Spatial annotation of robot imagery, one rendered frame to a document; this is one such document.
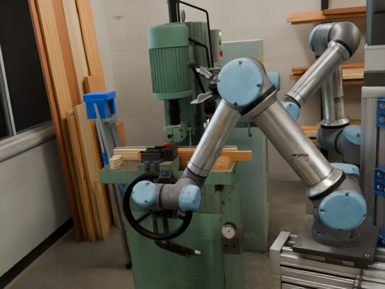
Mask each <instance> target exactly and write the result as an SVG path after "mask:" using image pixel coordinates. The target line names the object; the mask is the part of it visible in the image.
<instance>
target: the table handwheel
mask: <svg viewBox="0 0 385 289"><path fill-rule="evenodd" d="M159 174H160V172H157V171H151V172H146V173H143V174H140V175H138V176H136V177H135V178H134V179H133V180H132V181H131V182H130V183H129V184H128V185H127V187H126V189H125V191H124V194H123V211H124V214H125V217H126V219H127V221H128V222H129V224H130V225H131V227H133V229H134V230H135V231H137V232H138V233H140V234H141V235H142V236H144V237H146V238H149V239H152V240H159V241H165V240H171V239H174V238H176V237H178V236H179V235H181V234H182V233H183V232H184V231H185V230H186V229H187V227H188V226H189V224H190V222H191V219H192V216H193V210H188V211H186V214H185V216H183V215H180V214H178V217H177V218H179V219H181V220H183V222H182V224H181V225H180V226H179V227H178V228H177V229H176V230H174V231H172V232H169V233H154V232H150V231H148V230H146V229H145V228H143V227H142V226H141V225H140V224H139V222H141V221H142V220H144V219H145V218H146V217H148V216H149V215H150V214H152V210H151V209H148V210H149V211H147V212H146V213H145V214H143V215H142V216H141V217H139V218H138V219H137V220H135V219H134V217H133V215H132V213H131V209H130V205H129V199H130V196H131V193H132V190H133V187H134V186H135V185H136V184H137V183H138V182H140V181H145V180H147V179H149V181H150V182H152V183H154V179H158V178H159ZM177 181H178V180H177V179H176V178H173V180H172V184H176V182H177Z"/></svg>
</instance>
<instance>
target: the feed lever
mask: <svg viewBox="0 0 385 289"><path fill-rule="evenodd" d="M187 65H188V67H189V68H192V70H193V72H194V75H195V77H196V79H197V81H198V84H199V86H200V88H201V90H202V93H206V92H205V89H204V87H203V85H202V82H201V80H200V78H199V75H198V73H197V70H196V68H195V66H196V62H195V60H189V61H188V63H187ZM216 109H217V104H216V101H210V102H207V103H205V104H204V110H205V113H206V114H214V113H215V111H216Z"/></svg>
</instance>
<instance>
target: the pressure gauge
mask: <svg viewBox="0 0 385 289"><path fill-rule="evenodd" d="M228 231H229V232H228ZM236 231H237V227H236V225H235V224H233V223H232V222H226V223H224V225H223V227H222V229H221V233H222V235H223V236H224V237H225V238H228V239H229V240H232V238H233V237H234V236H235V235H236Z"/></svg>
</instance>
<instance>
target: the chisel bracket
mask: <svg viewBox="0 0 385 289"><path fill-rule="evenodd" d="M186 127H187V121H180V124H176V125H170V124H169V125H168V126H167V127H165V132H166V142H175V143H179V142H181V141H182V140H183V139H184V138H185V137H186V136H187V135H188V131H186ZM168 134H173V135H174V136H172V137H171V138H170V139H168V137H167V135H168Z"/></svg>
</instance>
